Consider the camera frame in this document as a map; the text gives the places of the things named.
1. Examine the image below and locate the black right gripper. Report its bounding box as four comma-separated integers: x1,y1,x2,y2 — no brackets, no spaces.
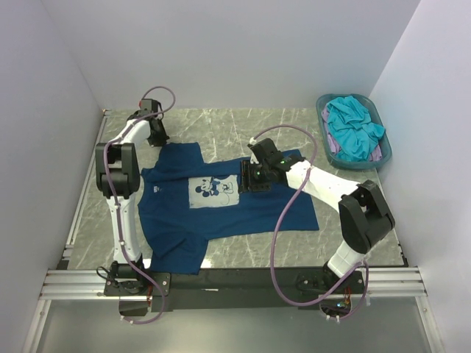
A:
237,160,271,194

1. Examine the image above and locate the dark blue printed t-shirt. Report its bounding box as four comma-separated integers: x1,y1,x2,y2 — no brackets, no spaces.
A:
136,141,319,276

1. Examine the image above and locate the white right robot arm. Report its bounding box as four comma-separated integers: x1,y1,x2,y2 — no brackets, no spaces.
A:
239,138,395,293

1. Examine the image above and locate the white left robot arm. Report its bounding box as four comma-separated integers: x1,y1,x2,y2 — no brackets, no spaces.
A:
95,99,169,296

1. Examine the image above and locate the teal plastic laundry basket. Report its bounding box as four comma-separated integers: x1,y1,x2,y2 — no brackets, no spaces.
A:
316,93,392,170

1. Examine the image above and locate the turquoise t-shirt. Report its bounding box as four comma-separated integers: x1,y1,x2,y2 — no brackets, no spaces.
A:
326,96,386,161

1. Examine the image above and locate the black base crossbar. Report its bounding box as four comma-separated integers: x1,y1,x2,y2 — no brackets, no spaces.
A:
117,267,348,316

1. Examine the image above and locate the aluminium frame rail left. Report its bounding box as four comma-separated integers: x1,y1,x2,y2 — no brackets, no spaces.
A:
60,109,109,263

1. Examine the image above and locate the aluminium frame rail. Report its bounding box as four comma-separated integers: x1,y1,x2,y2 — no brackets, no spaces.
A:
40,267,427,301
60,109,109,263

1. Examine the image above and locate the aluminium frame rail front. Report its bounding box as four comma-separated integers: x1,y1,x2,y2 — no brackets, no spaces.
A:
40,267,427,301

